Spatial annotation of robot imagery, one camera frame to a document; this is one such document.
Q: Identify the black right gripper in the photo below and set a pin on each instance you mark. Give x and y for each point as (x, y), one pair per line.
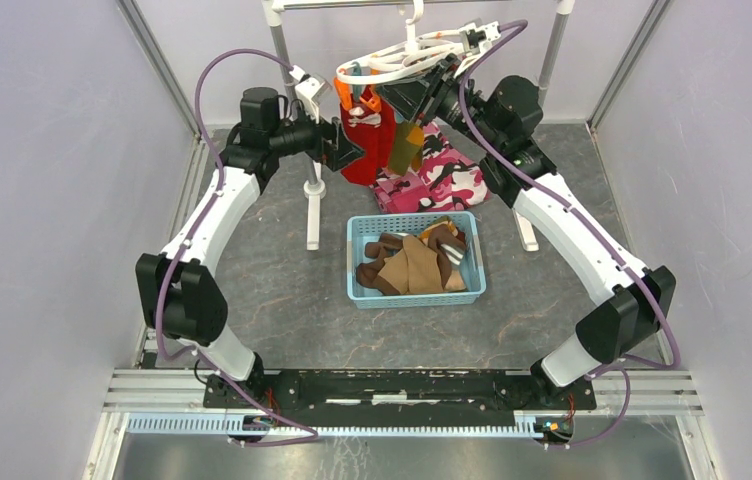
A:
(406, 96)

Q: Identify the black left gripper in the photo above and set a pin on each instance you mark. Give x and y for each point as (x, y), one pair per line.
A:
(341, 153)

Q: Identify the red sock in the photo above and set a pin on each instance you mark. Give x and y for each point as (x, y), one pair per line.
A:
(373, 132)

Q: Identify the white round clip hanger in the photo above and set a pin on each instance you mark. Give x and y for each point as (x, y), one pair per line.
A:
(355, 80)

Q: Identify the striped olive cream sock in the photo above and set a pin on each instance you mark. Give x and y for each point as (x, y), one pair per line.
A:
(438, 222)

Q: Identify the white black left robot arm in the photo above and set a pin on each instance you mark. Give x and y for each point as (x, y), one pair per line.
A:
(178, 293)

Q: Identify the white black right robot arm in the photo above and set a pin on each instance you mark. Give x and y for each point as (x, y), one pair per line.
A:
(631, 300)

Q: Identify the light blue plastic basket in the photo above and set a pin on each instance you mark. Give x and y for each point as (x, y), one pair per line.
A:
(364, 229)

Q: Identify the pink camouflage cloth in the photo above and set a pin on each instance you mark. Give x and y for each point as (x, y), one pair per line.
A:
(447, 180)

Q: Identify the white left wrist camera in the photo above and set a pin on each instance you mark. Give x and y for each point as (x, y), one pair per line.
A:
(309, 90)

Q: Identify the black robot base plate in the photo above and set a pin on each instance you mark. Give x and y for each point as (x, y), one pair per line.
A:
(399, 398)

